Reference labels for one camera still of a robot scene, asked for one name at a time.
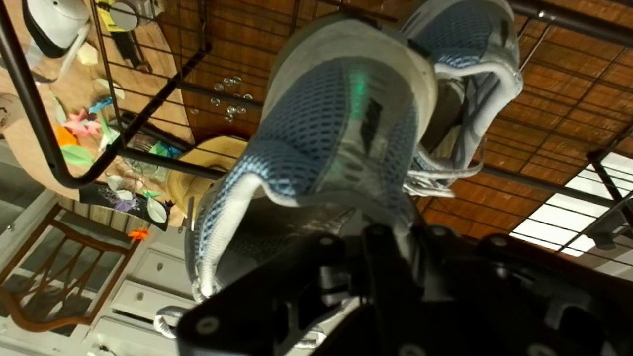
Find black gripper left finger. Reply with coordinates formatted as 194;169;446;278
177;232;355;356

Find black metal shoe rack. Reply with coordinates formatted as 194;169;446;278
0;0;633;266

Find small orange object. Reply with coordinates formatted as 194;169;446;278
127;226;153;244

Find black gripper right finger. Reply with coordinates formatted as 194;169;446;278
394;226;633;356

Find tan straw hat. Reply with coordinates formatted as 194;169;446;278
167;135;252;220

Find pink toy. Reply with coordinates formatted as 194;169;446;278
64;109;103;145

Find brown wooden chair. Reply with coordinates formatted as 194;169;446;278
0;204;151;333

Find blue grey mesh sneaker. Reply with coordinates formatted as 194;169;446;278
185;13;442;305
400;0;527;200

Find white drawer unit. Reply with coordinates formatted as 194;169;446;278
86;224;220;356

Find white rounded appliance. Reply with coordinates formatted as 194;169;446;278
22;0;94;60

